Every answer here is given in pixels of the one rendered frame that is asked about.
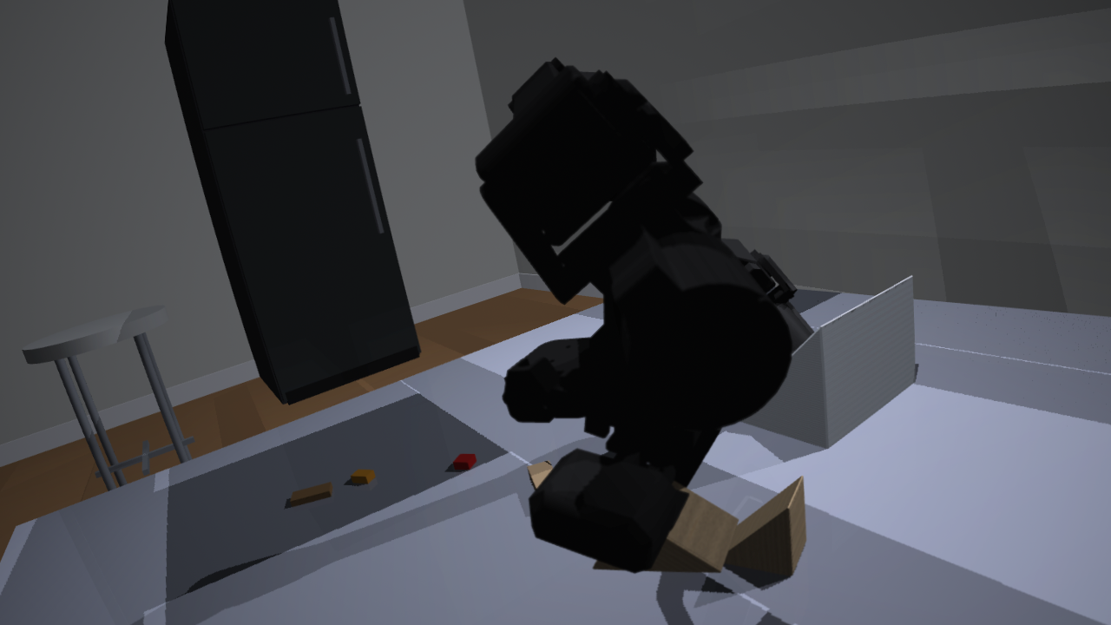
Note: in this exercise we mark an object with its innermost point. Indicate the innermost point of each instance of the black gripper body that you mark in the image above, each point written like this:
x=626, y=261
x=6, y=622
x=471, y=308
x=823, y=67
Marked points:
x=618, y=510

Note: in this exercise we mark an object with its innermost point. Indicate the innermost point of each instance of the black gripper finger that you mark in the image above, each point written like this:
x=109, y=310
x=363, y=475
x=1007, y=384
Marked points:
x=682, y=498
x=686, y=460

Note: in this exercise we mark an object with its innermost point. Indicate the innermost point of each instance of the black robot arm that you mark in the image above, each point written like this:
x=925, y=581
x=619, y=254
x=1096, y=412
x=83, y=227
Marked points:
x=704, y=345

